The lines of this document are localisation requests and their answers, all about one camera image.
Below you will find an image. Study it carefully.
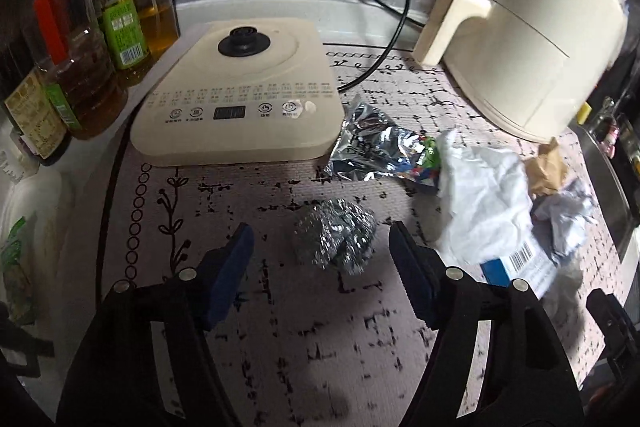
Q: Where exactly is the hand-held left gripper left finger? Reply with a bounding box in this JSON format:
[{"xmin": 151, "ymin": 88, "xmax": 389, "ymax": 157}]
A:
[{"xmin": 55, "ymin": 222, "xmax": 256, "ymax": 427}]

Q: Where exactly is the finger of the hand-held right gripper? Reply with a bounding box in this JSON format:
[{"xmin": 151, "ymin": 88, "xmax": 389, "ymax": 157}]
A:
[{"xmin": 586, "ymin": 288, "xmax": 640, "ymax": 375}]

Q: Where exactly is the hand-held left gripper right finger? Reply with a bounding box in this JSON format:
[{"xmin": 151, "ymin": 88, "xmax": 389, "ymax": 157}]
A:
[{"xmin": 389, "ymin": 221, "xmax": 586, "ymax": 427}]

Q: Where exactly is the steel wool scrubber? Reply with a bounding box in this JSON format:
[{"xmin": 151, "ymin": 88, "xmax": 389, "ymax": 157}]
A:
[{"xmin": 292, "ymin": 199, "xmax": 377, "ymax": 277}]

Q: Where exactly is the white tissue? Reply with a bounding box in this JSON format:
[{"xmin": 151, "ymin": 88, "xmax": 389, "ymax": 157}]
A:
[{"xmin": 435, "ymin": 129, "xmax": 535, "ymax": 265}]

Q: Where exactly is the blue and white box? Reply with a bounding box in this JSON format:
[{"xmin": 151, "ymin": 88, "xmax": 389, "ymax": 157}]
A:
[{"xmin": 480, "ymin": 239, "xmax": 558, "ymax": 303}]

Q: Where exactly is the white paper ball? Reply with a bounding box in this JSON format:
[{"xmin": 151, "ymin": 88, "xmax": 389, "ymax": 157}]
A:
[{"xmin": 531, "ymin": 179, "xmax": 598, "ymax": 263}]

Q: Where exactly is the silver foil snack wrapper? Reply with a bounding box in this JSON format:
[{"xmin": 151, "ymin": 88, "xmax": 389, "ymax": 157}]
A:
[{"xmin": 327, "ymin": 92, "xmax": 443, "ymax": 192}]

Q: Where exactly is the brown paper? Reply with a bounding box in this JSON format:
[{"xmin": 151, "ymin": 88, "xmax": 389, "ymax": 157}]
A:
[{"xmin": 522, "ymin": 137, "xmax": 568, "ymax": 200}]

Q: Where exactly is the pink patterned tablecloth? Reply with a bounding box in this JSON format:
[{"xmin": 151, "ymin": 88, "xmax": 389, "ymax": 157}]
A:
[{"xmin": 97, "ymin": 47, "xmax": 626, "ymax": 427}]

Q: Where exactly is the steel sink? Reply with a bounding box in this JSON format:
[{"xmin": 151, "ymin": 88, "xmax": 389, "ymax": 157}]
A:
[{"xmin": 575, "ymin": 122, "xmax": 633, "ymax": 258}]

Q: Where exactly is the cream induction cooker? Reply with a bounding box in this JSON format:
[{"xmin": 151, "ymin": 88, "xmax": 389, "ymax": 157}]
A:
[{"xmin": 129, "ymin": 18, "xmax": 346, "ymax": 168}]

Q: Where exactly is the white plastic container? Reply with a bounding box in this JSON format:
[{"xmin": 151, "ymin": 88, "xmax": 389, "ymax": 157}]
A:
[{"xmin": 0, "ymin": 167, "xmax": 76, "ymax": 333}]

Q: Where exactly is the green packet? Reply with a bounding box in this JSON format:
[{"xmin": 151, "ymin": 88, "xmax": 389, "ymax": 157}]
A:
[{"xmin": 0, "ymin": 217, "xmax": 38, "ymax": 325}]

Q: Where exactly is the black round knob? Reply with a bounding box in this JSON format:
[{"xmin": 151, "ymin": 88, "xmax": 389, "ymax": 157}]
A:
[{"xmin": 217, "ymin": 26, "xmax": 273, "ymax": 58}]

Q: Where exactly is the dark sauce bottle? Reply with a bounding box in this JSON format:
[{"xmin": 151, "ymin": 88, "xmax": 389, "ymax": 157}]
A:
[{"xmin": 0, "ymin": 22, "xmax": 71, "ymax": 168}]

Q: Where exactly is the large red-capped oil bottle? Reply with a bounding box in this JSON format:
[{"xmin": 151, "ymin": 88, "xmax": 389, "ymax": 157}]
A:
[{"xmin": 22, "ymin": 0, "xmax": 128, "ymax": 140}]

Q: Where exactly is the yellow-capped green label bottle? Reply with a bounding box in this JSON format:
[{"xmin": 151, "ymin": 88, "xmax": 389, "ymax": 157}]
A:
[{"xmin": 92, "ymin": 0, "xmax": 153, "ymax": 88}]

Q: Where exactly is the cream air fryer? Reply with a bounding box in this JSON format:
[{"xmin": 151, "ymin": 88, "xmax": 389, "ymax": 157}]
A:
[{"xmin": 412, "ymin": 0, "xmax": 630, "ymax": 142}]

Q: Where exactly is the black wire rack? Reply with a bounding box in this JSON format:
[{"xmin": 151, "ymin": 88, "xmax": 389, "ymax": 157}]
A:
[{"xmin": 0, "ymin": 302, "xmax": 53, "ymax": 378}]

